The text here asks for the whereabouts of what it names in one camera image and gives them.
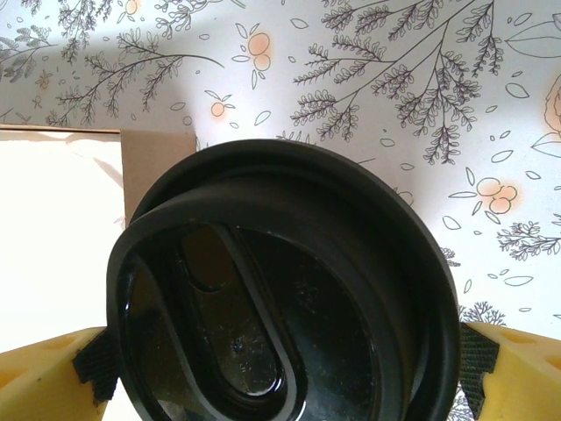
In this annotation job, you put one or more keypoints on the black plastic cup lid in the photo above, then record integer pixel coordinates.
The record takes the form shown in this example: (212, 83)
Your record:
(307, 285)

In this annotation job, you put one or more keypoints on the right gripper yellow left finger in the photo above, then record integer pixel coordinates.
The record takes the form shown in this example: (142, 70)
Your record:
(39, 381)

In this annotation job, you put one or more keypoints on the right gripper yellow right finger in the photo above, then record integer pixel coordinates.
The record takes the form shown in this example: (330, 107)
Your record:
(526, 381)

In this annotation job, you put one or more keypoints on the brown cardboard napkin box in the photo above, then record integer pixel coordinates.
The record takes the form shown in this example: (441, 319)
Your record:
(158, 175)

